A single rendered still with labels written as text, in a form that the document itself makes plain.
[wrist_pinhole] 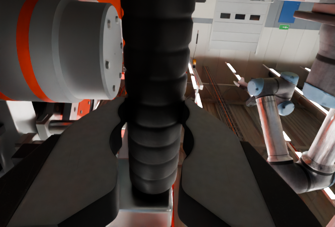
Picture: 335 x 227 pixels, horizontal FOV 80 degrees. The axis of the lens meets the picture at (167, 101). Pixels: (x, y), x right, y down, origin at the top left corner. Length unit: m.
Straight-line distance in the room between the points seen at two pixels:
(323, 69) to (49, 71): 0.66
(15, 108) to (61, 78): 0.14
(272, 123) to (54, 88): 0.82
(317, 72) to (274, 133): 0.32
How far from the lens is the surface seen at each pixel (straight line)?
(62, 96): 0.28
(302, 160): 1.00
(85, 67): 0.24
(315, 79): 0.73
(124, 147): 0.27
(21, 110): 0.39
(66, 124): 0.41
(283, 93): 1.05
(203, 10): 11.44
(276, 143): 0.93
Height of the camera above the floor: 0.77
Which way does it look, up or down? 29 degrees up
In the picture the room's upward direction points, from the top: 176 degrees counter-clockwise
